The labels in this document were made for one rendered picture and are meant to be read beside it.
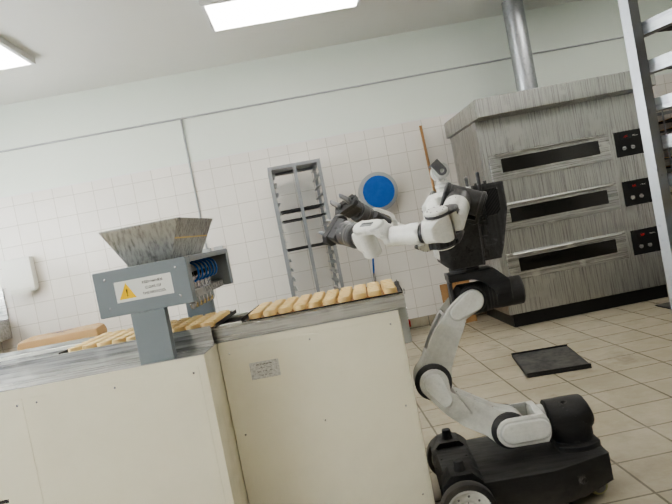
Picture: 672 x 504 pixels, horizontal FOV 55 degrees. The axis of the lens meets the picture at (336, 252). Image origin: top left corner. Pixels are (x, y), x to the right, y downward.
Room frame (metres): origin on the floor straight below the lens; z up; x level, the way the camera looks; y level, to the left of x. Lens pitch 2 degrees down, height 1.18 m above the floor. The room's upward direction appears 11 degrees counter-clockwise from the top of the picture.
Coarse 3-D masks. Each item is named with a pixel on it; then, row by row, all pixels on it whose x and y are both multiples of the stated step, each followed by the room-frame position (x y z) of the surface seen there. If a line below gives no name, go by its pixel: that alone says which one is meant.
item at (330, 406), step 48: (288, 336) 2.36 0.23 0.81; (336, 336) 2.36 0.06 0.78; (384, 336) 2.35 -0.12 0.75; (240, 384) 2.37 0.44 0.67; (288, 384) 2.36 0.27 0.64; (336, 384) 2.36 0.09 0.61; (384, 384) 2.35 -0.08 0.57; (240, 432) 2.37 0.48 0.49; (288, 432) 2.36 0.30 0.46; (336, 432) 2.36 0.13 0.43; (384, 432) 2.35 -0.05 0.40; (288, 480) 2.37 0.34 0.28; (336, 480) 2.36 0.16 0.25; (384, 480) 2.35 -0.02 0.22
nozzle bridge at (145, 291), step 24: (144, 264) 2.19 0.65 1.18; (168, 264) 2.18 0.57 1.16; (96, 288) 2.19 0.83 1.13; (120, 288) 2.19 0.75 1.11; (144, 288) 2.19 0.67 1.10; (168, 288) 2.18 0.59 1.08; (192, 288) 2.20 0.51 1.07; (216, 288) 2.71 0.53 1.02; (120, 312) 2.19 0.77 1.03; (144, 312) 2.19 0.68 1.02; (168, 312) 2.22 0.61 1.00; (192, 312) 2.87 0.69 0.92; (144, 336) 2.19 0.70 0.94; (168, 336) 2.19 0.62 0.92; (144, 360) 2.19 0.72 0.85
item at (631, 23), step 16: (624, 0) 1.51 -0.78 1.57; (624, 16) 1.52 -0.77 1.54; (624, 32) 1.53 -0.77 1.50; (640, 32) 1.51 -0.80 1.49; (640, 48) 1.51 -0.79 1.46; (640, 64) 1.51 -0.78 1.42; (640, 80) 1.51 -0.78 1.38; (640, 96) 1.52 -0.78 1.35; (640, 112) 1.52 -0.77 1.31; (656, 112) 1.51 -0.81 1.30; (640, 128) 1.53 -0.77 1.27; (656, 128) 1.51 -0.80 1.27; (656, 144) 1.51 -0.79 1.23; (656, 160) 1.51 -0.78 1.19; (656, 176) 1.51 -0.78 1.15; (656, 192) 1.52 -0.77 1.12; (656, 208) 1.52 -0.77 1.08; (656, 224) 1.53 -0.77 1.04
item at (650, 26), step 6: (666, 12) 1.45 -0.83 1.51; (654, 18) 1.48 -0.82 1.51; (660, 18) 1.46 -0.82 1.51; (666, 18) 1.45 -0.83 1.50; (642, 24) 1.51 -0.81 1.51; (648, 24) 1.50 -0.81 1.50; (654, 24) 1.48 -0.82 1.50; (660, 24) 1.47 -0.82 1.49; (666, 24) 1.45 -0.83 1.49; (648, 30) 1.50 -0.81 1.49; (654, 30) 1.49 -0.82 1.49; (660, 30) 1.50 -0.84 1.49
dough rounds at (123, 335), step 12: (216, 312) 2.71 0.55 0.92; (228, 312) 2.68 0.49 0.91; (180, 324) 2.50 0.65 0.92; (192, 324) 2.40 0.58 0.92; (204, 324) 2.36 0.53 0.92; (96, 336) 2.65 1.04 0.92; (108, 336) 2.57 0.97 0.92; (120, 336) 2.47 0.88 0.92; (132, 336) 2.38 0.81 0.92; (72, 348) 2.38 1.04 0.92; (84, 348) 2.38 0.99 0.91
